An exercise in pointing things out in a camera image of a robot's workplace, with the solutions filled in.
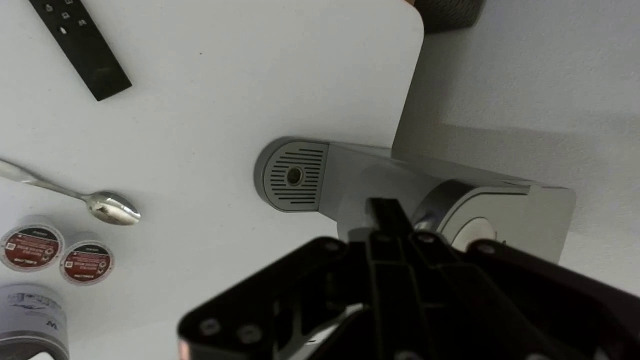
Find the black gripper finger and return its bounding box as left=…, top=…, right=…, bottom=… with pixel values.
left=365, top=198, right=437, bottom=360

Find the dark patterned armchair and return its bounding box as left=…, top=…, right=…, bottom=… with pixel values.
left=411, top=0, right=484, bottom=34

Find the white travel mug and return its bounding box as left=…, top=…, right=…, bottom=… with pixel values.
left=0, top=283, right=70, bottom=360

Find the grey Keurig coffee maker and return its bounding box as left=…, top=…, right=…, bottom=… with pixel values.
left=253, top=0, right=640, bottom=286

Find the black remote control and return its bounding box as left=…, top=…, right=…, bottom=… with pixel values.
left=27, top=0, right=131, bottom=100

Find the metal spoon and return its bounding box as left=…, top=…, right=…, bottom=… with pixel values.
left=0, top=161, right=142, bottom=226

